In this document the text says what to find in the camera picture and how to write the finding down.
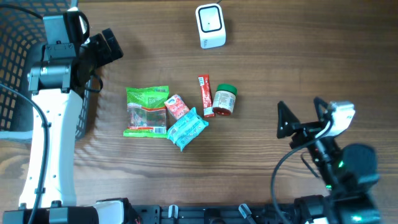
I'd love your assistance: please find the teal white tissue pack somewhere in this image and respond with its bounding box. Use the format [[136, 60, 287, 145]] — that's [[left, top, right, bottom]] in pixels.
[[167, 107, 208, 152]]

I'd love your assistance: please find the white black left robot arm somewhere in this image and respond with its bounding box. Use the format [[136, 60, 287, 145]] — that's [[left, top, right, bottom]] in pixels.
[[3, 7, 140, 223]]

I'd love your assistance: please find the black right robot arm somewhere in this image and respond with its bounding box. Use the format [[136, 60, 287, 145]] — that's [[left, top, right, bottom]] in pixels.
[[272, 97, 381, 223]]

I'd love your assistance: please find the small red white carton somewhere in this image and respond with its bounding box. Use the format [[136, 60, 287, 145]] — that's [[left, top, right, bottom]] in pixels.
[[164, 95, 190, 120]]

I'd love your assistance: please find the green lid jar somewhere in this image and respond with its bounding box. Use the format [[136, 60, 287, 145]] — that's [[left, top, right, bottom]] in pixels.
[[212, 83, 237, 116]]

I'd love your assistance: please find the grey plastic mesh basket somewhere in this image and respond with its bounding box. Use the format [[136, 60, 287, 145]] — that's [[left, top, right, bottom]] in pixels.
[[1, 0, 78, 143]]

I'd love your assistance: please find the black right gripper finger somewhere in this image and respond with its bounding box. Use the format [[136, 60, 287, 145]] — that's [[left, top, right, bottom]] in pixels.
[[313, 97, 330, 123], [277, 101, 300, 139]]

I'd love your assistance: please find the green gummy candy bag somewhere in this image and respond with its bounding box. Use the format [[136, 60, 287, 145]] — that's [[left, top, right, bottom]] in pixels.
[[123, 86, 169, 138]]

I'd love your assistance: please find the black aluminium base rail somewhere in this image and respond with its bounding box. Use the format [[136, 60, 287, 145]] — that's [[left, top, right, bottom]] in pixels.
[[132, 205, 282, 224]]

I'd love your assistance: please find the red stick sachet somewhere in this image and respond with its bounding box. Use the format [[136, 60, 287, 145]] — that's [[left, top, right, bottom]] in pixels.
[[198, 74, 215, 118]]

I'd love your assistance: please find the white barcode scanner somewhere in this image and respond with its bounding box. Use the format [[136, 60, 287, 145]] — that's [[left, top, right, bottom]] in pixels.
[[195, 3, 226, 49]]

